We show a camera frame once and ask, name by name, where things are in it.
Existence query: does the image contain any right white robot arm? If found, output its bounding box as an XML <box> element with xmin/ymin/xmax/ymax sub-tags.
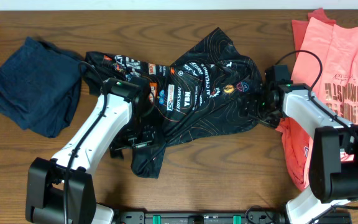
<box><xmin>244</xmin><ymin>65</ymin><xmax>358</xmax><ymax>223</ymax></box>

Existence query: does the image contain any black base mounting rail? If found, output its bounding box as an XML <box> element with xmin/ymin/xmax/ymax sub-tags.
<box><xmin>91</xmin><ymin>203</ymin><xmax>352</xmax><ymax>224</ymax></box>

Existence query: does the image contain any coral red t-shirt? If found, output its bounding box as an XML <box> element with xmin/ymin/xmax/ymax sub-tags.
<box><xmin>276</xmin><ymin>8</ymin><xmax>336</xmax><ymax>191</ymax></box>

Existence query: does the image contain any light pink printed t-shirt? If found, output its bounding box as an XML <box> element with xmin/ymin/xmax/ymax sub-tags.
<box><xmin>291</xmin><ymin>17</ymin><xmax>358</xmax><ymax>124</ymax></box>

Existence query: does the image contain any folded navy blue garment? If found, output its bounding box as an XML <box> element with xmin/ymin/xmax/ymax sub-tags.
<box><xmin>0</xmin><ymin>37</ymin><xmax>83</xmax><ymax>138</ymax></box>

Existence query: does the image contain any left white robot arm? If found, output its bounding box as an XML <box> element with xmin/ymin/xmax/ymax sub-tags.
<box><xmin>25</xmin><ymin>78</ymin><xmax>153</xmax><ymax>223</ymax></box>

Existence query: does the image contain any black printed cycling jersey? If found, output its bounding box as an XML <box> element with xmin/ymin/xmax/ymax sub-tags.
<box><xmin>83</xmin><ymin>29</ymin><xmax>263</xmax><ymax>178</ymax></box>

